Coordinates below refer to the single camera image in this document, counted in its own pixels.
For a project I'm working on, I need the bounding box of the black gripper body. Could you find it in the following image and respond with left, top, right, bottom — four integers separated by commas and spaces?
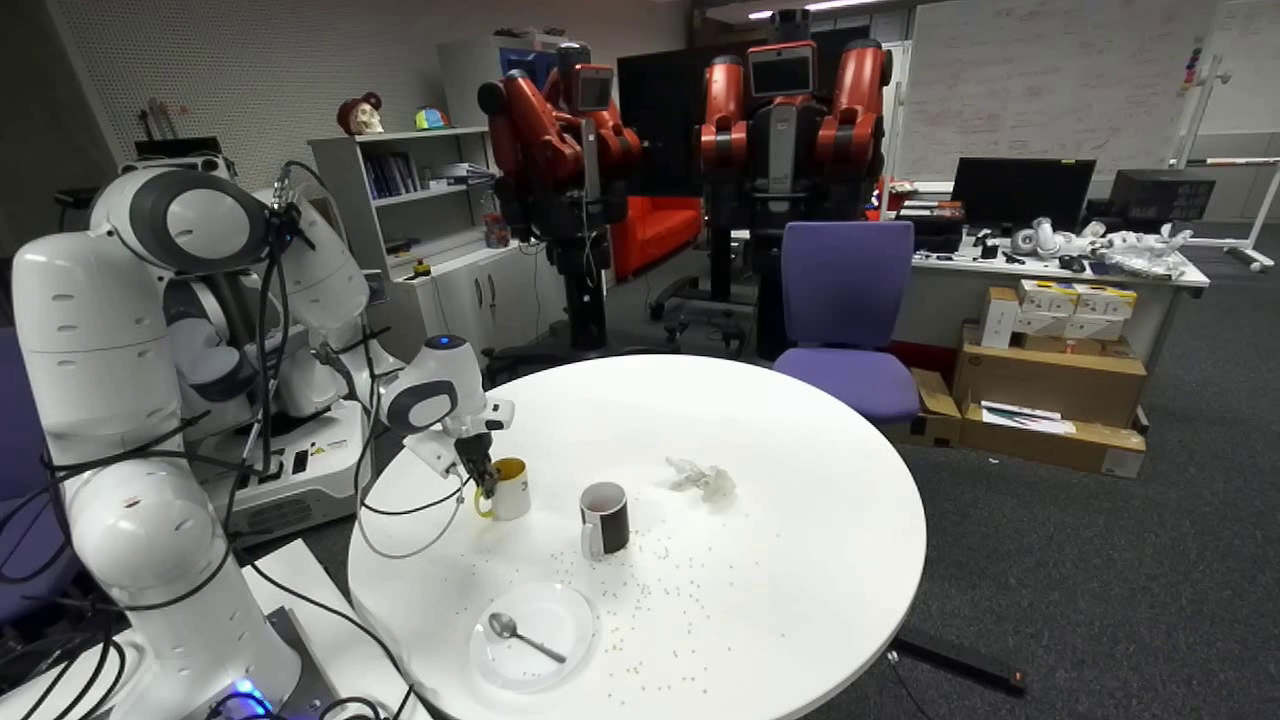
455, 431, 495, 495

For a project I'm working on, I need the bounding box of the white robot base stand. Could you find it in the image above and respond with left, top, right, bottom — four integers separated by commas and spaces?
0, 541, 429, 720

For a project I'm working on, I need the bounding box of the white desk with clutter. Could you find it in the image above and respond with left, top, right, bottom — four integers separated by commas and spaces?
897, 235, 1213, 368

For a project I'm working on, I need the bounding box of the white mug yellow handle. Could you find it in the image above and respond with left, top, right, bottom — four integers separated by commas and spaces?
475, 458, 533, 520

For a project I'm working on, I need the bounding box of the metal spoon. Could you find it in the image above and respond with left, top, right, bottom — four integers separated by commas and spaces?
483, 614, 567, 664

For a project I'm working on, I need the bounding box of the black monitor on desk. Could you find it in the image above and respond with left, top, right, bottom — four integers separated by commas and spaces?
951, 158, 1090, 227

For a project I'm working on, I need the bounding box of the purple office chair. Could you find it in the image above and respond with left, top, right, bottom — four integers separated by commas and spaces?
770, 221, 921, 423

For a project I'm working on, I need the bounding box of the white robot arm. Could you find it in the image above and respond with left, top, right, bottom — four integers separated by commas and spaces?
12, 170, 367, 720

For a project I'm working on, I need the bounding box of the black and white mug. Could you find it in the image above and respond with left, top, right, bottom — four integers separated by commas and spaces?
578, 479, 631, 561

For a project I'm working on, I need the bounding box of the red baxter robot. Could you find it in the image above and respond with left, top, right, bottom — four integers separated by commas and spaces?
475, 43, 645, 348
697, 37, 890, 361

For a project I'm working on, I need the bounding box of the round white table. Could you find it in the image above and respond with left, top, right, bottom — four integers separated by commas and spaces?
349, 356, 926, 720

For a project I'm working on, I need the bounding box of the cardboard boxes stack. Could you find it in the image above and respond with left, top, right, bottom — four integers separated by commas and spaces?
910, 280, 1149, 477

